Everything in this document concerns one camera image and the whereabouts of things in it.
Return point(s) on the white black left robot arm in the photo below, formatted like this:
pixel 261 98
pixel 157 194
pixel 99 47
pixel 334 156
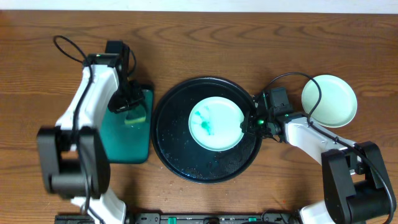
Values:
pixel 72 156

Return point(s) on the green yellow sponge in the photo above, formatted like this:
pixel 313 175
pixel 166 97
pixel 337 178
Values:
pixel 136 115

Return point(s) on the mint green plate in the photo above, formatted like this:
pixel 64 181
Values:
pixel 334 101
pixel 215 123

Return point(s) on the black rectangular soapy water tray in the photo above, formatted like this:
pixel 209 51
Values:
pixel 128 144

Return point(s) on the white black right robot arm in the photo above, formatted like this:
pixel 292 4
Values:
pixel 356 185

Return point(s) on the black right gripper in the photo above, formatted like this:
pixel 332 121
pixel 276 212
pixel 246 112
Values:
pixel 249 123

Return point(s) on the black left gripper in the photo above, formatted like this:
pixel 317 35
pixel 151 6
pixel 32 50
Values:
pixel 125 101

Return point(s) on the black round tray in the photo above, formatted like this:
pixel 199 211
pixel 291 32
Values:
pixel 176 147

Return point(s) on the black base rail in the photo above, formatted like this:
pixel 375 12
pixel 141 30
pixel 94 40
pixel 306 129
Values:
pixel 155 218

